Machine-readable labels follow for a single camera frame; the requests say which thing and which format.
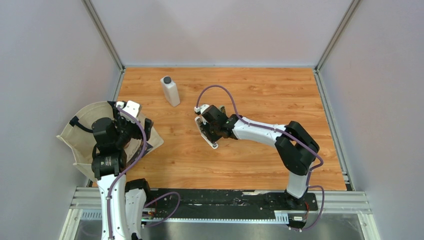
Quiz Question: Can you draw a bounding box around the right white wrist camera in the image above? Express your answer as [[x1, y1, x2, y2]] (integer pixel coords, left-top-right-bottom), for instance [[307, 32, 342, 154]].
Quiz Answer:
[[194, 104, 210, 117]]

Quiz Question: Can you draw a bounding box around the white bottle black cap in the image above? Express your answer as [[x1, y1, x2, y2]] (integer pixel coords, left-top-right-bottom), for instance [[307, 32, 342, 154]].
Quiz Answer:
[[160, 76, 181, 107]]

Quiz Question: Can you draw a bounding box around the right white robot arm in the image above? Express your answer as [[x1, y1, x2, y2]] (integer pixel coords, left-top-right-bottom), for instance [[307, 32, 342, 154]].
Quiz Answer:
[[194, 104, 320, 210]]

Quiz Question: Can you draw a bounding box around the beige canvas tote bag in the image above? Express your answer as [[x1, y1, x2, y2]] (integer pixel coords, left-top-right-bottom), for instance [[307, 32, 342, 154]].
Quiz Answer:
[[57, 101, 143, 183]]

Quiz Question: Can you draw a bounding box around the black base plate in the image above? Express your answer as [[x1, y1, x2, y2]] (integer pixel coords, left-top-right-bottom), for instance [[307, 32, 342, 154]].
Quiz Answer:
[[143, 188, 321, 229]]

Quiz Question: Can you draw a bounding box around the aluminium frame rail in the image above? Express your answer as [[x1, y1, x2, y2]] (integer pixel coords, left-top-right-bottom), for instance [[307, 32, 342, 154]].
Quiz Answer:
[[81, 0, 125, 73]]

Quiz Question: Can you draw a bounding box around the grey slotted cable duct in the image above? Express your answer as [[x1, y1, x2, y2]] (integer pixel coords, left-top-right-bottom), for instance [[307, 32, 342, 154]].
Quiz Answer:
[[142, 211, 290, 224]]

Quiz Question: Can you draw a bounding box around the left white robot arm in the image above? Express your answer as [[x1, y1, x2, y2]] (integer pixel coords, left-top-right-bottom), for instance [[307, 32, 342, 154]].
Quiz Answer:
[[91, 116, 153, 240]]

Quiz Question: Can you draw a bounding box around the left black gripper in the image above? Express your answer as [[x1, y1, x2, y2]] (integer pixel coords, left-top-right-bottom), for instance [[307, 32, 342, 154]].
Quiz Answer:
[[112, 106, 153, 147]]

